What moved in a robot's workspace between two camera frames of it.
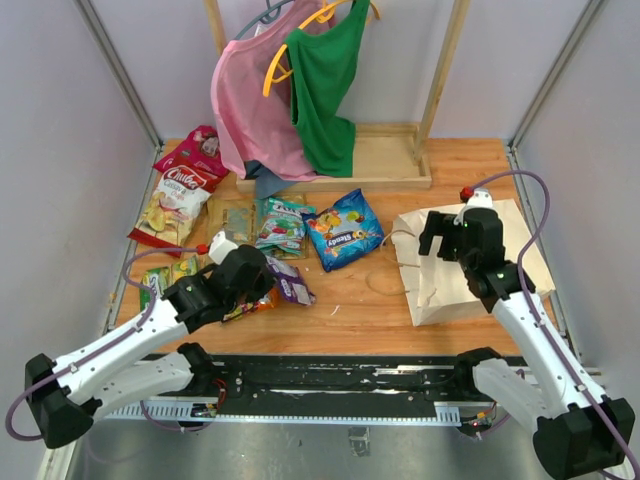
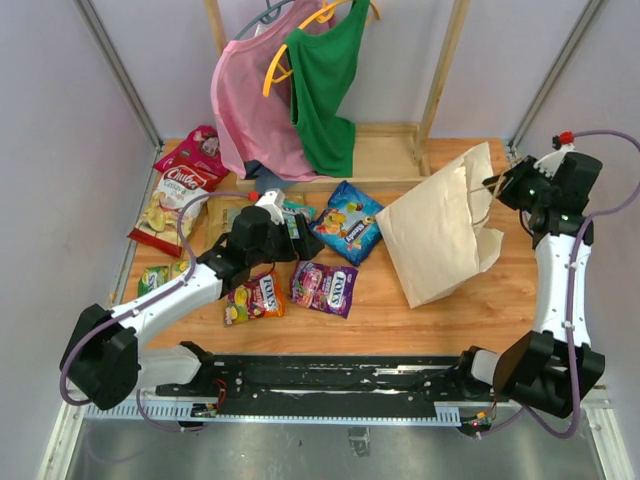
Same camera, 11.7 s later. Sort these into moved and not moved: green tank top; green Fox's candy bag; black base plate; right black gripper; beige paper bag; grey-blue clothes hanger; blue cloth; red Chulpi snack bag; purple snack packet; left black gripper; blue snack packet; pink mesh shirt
Moved: right black gripper; purple snack packet; left black gripper; beige paper bag; blue snack packet
Not moved: green Fox's candy bag; red Chulpi snack bag; grey-blue clothes hanger; black base plate; blue cloth; green tank top; pink mesh shirt
